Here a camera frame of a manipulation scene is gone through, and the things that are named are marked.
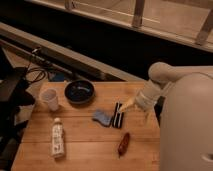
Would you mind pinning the dark blue bowl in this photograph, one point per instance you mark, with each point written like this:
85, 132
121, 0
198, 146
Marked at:
79, 92

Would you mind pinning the white plastic bottle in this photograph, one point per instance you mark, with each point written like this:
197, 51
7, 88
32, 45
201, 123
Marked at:
57, 140

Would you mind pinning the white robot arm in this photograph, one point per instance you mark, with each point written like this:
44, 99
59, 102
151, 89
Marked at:
186, 120

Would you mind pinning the clear plastic cup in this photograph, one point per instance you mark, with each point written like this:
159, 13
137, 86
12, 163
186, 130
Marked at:
50, 98

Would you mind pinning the black and white striped sponge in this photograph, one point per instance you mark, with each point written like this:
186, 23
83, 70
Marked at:
118, 117

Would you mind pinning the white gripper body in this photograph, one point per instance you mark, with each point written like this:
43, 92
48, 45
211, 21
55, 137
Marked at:
150, 95

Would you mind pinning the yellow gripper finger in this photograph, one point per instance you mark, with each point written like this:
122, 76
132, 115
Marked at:
128, 104
146, 115

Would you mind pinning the black equipment at left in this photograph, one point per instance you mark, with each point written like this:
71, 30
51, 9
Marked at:
13, 95

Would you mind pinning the blue cloth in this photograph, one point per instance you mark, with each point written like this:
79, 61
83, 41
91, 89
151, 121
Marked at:
102, 118

